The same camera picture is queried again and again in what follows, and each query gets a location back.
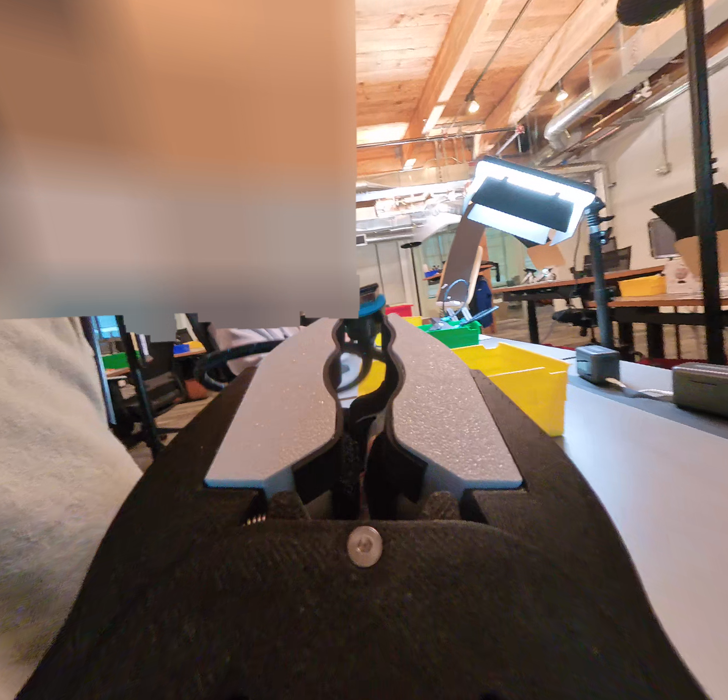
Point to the green plastic bin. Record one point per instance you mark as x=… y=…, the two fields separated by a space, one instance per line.
x=455 y=334

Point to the bright led light panel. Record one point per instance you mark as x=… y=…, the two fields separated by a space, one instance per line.
x=529 y=211

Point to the black floor lamp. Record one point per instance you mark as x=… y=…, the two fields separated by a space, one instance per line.
x=410 y=245

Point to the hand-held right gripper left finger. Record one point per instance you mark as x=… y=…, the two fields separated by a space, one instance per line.
x=278 y=421

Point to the red plastic bin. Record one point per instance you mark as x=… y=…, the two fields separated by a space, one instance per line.
x=400 y=310

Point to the blue hanging jacket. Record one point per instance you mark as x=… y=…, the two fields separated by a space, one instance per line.
x=482 y=293

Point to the white flat panel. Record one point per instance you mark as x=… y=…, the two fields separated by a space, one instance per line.
x=460 y=262

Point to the long wooden workbench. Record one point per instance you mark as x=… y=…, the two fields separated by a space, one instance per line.
x=569 y=282

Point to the black rectangular box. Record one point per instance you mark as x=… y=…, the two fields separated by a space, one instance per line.
x=702 y=387

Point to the white and blue tools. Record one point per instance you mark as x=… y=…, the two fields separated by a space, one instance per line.
x=455 y=290

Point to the small dark cube box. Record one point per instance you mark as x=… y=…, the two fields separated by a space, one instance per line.
x=597 y=363

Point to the thin black light stand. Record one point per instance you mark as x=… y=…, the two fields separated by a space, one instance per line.
x=600 y=290

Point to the black office chair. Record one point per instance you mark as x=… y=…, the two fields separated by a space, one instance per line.
x=153 y=381
x=608 y=262

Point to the yellow storage bin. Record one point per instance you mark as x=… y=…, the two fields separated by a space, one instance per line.
x=641 y=287

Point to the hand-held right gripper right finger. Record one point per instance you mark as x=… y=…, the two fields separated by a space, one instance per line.
x=455 y=421

